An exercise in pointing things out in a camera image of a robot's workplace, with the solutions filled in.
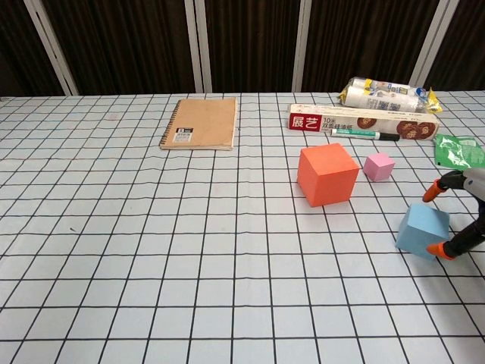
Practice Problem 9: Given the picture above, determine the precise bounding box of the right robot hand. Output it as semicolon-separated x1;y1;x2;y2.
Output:
422;168;485;262

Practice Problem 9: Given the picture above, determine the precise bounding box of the light blue cube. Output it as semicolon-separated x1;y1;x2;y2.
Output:
395;202;451;262

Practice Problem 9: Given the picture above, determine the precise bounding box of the small pink cube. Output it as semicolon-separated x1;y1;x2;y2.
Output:
363;152;396;182

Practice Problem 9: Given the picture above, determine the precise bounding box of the large orange foam block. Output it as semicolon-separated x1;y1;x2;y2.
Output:
296;143;360;209

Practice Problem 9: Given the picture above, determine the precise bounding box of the green foil packet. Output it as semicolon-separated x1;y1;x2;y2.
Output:
433;133;485;171

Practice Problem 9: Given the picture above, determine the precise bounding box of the baking paper box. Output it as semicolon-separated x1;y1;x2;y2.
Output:
286;103;440;144

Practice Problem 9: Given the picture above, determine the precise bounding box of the green white marker pen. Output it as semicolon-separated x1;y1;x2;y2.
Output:
330;127;401;143

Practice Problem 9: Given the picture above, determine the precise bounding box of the white and yellow snack bag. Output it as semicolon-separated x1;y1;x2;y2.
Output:
339;77;443;115

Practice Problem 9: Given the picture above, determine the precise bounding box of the brown spiral notebook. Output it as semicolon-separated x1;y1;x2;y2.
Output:
158;97;239;152

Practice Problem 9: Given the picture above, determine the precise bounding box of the white black checked tablecloth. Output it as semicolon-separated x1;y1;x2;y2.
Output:
0;90;485;364

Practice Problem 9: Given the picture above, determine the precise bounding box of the white partition frame post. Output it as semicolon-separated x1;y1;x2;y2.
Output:
28;0;80;96
408;0;462;90
291;0;320;93
184;0;213;93

